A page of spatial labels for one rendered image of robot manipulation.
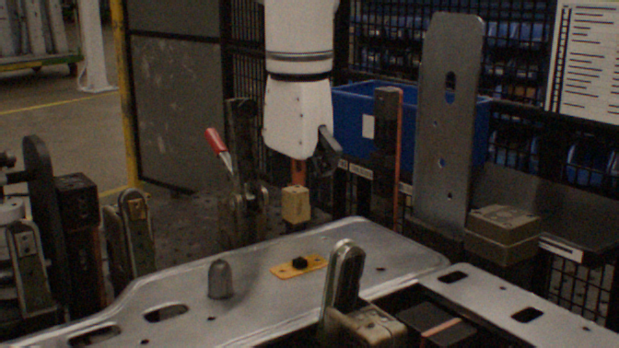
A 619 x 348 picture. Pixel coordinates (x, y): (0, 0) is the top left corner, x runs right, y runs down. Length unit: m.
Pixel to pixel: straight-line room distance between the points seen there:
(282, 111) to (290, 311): 0.25
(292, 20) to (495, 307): 0.43
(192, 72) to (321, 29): 2.69
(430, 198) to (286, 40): 0.41
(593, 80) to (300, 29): 0.58
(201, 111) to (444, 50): 2.55
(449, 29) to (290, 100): 0.30
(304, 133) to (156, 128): 3.02
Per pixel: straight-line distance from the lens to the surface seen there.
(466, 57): 0.95
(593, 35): 1.16
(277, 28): 0.77
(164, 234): 1.79
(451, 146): 0.99
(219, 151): 1.02
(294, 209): 0.99
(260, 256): 0.93
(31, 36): 8.76
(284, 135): 0.80
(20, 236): 0.86
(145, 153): 3.91
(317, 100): 0.77
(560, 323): 0.82
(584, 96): 1.18
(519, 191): 1.16
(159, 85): 3.66
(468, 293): 0.86
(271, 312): 0.79
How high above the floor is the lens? 1.41
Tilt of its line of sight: 18 degrees down
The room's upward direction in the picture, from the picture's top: straight up
